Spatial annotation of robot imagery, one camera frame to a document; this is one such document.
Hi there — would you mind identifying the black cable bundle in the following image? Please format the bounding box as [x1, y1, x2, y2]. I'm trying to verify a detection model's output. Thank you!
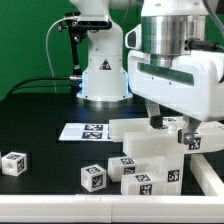
[4, 74, 84, 98]

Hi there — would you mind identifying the white flat chair back panel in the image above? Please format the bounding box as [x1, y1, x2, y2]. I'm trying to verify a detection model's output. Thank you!
[59, 123, 110, 141]

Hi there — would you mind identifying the black camera on stand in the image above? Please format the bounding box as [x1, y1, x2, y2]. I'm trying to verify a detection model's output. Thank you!
[58, 12, 112, 33]

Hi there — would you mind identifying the white cube nut far left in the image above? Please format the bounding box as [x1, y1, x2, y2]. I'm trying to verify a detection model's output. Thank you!
[1, 152, 27, 176]

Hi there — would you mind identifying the white long side bar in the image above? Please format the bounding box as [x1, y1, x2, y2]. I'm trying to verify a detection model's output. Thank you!
[123, 128, 224, 158]
[109, 116, 224, 143]

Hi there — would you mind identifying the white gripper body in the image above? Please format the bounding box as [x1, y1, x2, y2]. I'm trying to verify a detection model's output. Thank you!
[128, 50, 224, 122]

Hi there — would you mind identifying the white L-shaped border fence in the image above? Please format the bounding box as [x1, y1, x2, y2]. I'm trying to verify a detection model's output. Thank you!
[0, 154, 224, 223]

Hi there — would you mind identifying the white cube nut with tag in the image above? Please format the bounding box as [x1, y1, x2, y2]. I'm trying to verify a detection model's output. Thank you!
[81, 164, 106, 192]

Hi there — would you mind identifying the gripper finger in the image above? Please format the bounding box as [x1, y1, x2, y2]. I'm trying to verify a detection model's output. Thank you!
[178, 115, 201, 145]
[145, 99, 163, 129]

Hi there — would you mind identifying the white chair seat part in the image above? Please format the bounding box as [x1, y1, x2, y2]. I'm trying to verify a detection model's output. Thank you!
[162, 147, 184, 196]

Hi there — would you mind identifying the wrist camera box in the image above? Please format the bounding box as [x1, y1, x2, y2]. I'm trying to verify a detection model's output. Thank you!
[125, 24, 142, 50]

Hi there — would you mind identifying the grey cable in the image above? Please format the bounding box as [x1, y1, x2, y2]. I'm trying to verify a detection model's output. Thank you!
[45, 17, 73, 94]

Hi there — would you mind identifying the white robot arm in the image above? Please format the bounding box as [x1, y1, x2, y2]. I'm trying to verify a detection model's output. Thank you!
[70, 0, 224, 144]

